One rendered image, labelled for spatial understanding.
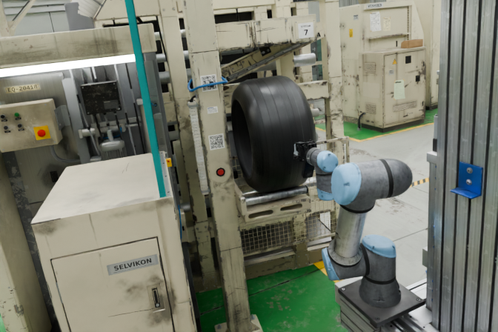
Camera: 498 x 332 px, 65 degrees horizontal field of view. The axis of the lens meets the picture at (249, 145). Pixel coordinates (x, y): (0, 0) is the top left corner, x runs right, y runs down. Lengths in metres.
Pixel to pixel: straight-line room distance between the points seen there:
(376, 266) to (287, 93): 0.87
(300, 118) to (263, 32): 0.60
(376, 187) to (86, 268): 0.88
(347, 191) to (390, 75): 5.38
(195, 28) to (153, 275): 1.09
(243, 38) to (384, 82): 4.42
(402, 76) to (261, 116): 4.97
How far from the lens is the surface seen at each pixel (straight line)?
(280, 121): 1.79
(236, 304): 2.35
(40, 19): 11.08
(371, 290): 1.58
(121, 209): 1.22
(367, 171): 1.14
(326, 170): 1.49
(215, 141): 1.93
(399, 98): 6.63
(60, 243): 1.28
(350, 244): 1.36
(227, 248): 2.16
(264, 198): 2.00
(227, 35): 2.15
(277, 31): 2.23
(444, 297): 1.59
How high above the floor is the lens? 1.71
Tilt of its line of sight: 16 degrees down
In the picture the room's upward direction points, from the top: 6 degrees counter-clockwise
